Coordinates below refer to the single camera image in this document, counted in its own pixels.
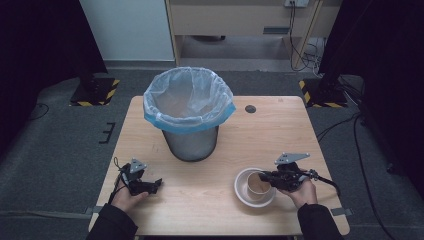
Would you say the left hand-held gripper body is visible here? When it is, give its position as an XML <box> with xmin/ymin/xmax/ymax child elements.
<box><xmin>118</xmin><ymin>158</ymin><xmax>150</xmax><ymax>197</ymax></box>

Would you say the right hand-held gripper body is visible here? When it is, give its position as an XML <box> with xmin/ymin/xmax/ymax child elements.
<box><xmin>273</xmin><ymin>152</ymin><xmax>318</xmax><ymax>193</ymax></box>

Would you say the brown paper cup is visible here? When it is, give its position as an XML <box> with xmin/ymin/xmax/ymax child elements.
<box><xmin>246</xmin><ymin>170</ymin><xmax>273</xmax><ymax>202</ymax></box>

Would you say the white bowl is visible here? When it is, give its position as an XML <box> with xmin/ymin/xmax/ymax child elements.
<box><xmin>233</xmin><ymin>167</ymin><xmax>277</xmax><ymax>209</ymax></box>

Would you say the person's right hand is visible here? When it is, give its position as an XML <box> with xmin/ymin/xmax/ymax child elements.
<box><xmin>279</xmin><ymin>179</ymin><xmax>319</xmax><ymax>210</ymax></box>

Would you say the person's left hand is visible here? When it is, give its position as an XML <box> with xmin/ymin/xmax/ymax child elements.
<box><xmin>111</xmin><ymin>174</ymin><xmax>150</xmax><ymax>214</ymax></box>

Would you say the grey metal mesh trash can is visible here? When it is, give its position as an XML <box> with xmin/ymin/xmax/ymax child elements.
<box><xmin>161</xmin><ymin>124</ymin><xmax>220</xmax><ymax>163</ymax></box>

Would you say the black stand base hazard tape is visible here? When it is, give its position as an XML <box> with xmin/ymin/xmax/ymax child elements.
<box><xmin>69</xmin><ymin>76</ymin><xmax>121</xmax><ymax>107</ymax></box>
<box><xmin>298</xmin><ymin>77</ymin><xmax>349</xmax><ymax>109</ymax></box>

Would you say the clear blue-rimmed plastic trash bag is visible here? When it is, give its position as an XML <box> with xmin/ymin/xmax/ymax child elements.
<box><xmin>142</xmin><ymin>66</ymin><xmax>237</xmax><ymax>136</ymax></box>

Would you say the dark curtain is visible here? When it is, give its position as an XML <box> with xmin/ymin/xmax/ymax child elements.
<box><xmin>0</xmin><ymin>0</ymin><xmax>109</xmax><ymax>158</ymax></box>
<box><xmin>318</xmin><ymin>0</ymin><xmax>424</xmax><ymax>198</ymax></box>

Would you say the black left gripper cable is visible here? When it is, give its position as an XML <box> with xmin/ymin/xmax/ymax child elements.
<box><xmin>107</xmin><ymin>156</ymin><xmax>130</xmax><ymax>205</ymax></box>

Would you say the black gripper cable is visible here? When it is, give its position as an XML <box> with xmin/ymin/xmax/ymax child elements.
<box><xmin>309</xmin><ymin>169</ymin><xmax>342</xmax><ymax>198</ymax></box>
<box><xmin>107</xmin><ymin>156</ymin><xmax>130</xmax><ymax>205</ymax></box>

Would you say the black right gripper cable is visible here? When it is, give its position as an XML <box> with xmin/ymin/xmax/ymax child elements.
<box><xmin>309</xmin><ymin>169</ymin><xmax>342</xmax><ymax>198</ymax></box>

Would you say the black floor cable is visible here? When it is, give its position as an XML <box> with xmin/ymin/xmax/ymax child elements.
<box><xmin>315</xmin><ymin>111</ymin><xmax>398</xmax><ymax>240</ymax></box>
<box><xmin>27</xmin><ymin>102</ymin><xmax>51</xmax><ymax>122</ymax></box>

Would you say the black hanging cables bundle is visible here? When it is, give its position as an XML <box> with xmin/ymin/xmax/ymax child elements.
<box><xmin>287</xmin><ymin>2</ymin><xmax>322</xmax><ymax>73</ymax></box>

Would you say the white wall power socket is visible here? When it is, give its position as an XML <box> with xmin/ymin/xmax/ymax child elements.
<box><xmin>283</xmin><ymin>0</ymin><xmax>311</xmax><ymax>9</ymax></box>

